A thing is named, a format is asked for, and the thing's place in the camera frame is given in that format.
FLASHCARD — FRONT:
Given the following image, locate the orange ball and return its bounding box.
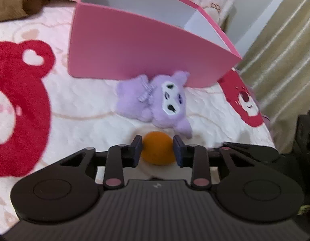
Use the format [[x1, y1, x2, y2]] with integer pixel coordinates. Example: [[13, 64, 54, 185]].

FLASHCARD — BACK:
[[141, 131, 176, 166]]

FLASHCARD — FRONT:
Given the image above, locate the pink cardboard box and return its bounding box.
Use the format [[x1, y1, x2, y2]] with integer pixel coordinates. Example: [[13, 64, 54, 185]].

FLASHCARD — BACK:
[[67, 0, 241, 88]]

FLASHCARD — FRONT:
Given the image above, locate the white blanket with red bears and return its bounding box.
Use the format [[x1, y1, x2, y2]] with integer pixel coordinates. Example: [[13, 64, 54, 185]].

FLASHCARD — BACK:
[[0, 4, 276, 234]]

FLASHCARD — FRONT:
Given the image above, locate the purple plush toy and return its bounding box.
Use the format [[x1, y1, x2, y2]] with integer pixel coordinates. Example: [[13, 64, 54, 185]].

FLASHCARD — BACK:
[[116, 71, 192, 139]]

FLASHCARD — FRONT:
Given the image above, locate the beige striped curtain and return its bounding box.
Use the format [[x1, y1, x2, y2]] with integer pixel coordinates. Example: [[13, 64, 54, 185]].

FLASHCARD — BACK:
[[238, 0, 310, 152]]

